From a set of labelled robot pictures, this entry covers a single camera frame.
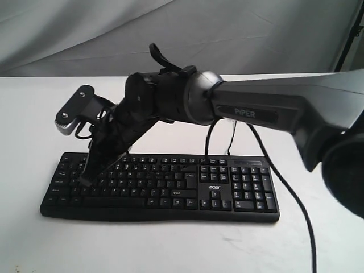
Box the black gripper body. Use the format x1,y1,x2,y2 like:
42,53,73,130
88,104,157,166

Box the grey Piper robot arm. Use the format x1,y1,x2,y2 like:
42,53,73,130
80,69,363,217

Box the black Acer keyboard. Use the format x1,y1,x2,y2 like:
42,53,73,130
40,152,280,223

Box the grey backdrop cloth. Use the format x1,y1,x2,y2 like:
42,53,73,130
1,1,362,77

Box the black tripod stand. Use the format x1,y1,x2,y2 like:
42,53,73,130
334,1,363,72

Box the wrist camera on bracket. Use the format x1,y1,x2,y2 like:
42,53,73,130
55,85,114,136

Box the black keyboard USB cable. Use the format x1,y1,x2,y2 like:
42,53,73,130
226,121,238,156

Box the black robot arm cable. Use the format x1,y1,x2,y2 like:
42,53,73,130
203,119,318,273

